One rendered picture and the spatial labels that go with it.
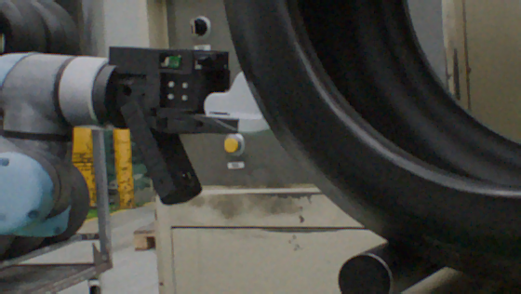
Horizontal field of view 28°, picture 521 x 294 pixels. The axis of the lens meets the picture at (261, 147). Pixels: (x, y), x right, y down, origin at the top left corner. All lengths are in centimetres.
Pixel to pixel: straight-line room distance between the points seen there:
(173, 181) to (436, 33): 67
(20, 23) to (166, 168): 387
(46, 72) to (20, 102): 4
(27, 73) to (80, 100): 8
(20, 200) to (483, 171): 46
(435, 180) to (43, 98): 46
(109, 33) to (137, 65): 1001
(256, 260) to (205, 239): 10
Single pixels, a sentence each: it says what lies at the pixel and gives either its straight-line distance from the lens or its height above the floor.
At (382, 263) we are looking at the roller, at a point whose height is 91.
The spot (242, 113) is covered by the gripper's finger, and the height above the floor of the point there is 104.
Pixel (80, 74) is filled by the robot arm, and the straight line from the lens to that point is 107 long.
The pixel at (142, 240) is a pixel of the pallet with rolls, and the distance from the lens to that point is 739.
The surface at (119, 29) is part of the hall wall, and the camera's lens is 1100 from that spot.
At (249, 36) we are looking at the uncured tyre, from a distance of 87.
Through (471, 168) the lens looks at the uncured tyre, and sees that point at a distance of 107.
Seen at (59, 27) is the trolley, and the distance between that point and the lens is 523.
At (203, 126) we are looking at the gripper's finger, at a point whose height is 103.
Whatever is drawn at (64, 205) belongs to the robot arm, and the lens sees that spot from 113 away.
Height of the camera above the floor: 106
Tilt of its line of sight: 3 degrees down
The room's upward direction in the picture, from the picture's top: 4 degrees counter-clockwise
